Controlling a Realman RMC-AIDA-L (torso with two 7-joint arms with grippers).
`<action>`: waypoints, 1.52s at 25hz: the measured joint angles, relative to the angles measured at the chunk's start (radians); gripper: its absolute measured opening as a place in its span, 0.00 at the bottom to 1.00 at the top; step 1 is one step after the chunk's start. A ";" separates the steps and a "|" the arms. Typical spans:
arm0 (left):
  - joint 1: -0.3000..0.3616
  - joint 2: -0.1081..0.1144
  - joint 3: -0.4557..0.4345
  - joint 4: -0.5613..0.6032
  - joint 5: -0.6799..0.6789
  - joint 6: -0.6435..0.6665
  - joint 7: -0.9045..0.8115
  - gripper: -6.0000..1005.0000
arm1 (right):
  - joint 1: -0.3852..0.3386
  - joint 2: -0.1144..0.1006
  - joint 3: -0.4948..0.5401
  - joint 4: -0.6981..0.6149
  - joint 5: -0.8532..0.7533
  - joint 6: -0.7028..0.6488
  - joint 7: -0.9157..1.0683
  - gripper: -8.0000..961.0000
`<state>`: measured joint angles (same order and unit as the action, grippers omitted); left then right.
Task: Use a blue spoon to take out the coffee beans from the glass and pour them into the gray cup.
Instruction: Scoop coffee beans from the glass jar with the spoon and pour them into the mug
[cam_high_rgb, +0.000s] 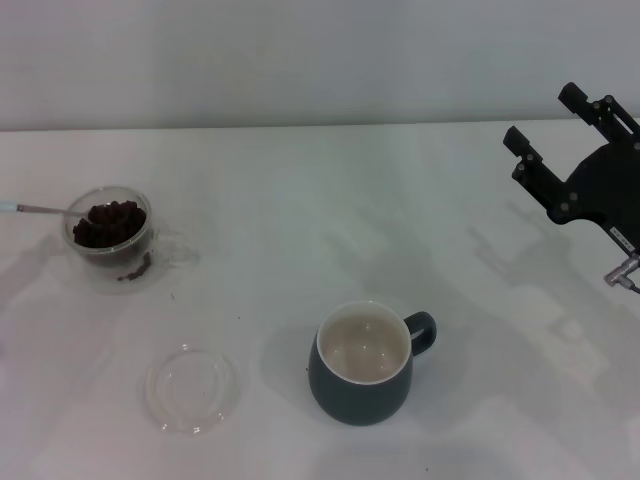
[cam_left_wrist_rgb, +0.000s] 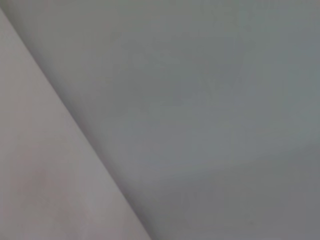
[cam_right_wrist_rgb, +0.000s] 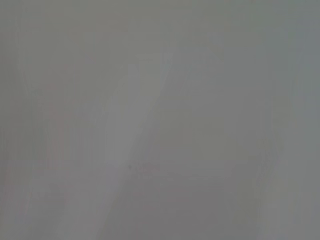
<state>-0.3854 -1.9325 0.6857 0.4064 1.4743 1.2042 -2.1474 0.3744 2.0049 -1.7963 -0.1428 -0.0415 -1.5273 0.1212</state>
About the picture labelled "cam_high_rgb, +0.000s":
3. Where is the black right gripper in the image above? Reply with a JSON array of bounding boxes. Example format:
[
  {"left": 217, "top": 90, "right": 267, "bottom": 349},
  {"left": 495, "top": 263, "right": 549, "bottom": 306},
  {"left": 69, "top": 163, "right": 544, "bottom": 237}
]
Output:
[{"left": 503, "top": 82, "right": 640, "bottom": 254}]

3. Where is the clear glass saucer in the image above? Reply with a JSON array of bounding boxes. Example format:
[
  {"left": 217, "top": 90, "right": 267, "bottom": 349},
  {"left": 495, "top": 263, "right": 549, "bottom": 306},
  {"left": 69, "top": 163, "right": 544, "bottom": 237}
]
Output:
[{"left": 144, "top": 343, "right": 242, "bottom": 436}]

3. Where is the metal spoon light blue handle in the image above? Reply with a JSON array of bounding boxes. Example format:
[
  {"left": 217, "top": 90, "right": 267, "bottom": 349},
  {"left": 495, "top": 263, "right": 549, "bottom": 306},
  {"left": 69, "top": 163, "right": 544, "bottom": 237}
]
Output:
[{"left": 0, "top": 199, "right": 109, "bottom": 226}]

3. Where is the coffee beans pile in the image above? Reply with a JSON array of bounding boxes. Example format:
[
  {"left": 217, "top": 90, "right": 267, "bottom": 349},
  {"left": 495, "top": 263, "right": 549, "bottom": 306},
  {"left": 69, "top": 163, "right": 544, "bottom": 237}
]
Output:
[{"left": 72, "top": 199, "right": 148, "bottom": 250}]

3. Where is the dark blue ceramic mug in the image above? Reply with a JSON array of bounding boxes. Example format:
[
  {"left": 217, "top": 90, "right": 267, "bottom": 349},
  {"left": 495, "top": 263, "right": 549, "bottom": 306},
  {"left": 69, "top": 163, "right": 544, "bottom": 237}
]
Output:
[{"left": 307, "top": 299, "right": 438, "bottom": 427}]

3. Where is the right wrist metal cable connector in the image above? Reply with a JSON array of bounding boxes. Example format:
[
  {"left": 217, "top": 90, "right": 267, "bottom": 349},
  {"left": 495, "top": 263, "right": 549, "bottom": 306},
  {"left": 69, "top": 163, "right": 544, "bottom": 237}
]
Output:
[{"left": 603, "top": 252, "right": 640, "bottom": 294}]

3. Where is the clear double-wall glass cup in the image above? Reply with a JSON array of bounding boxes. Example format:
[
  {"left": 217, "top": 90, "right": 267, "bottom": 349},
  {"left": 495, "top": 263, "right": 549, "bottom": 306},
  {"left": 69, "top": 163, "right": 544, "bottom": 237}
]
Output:
[{"left": 61, "top": 185, "right": 200, "bottom": 294}]

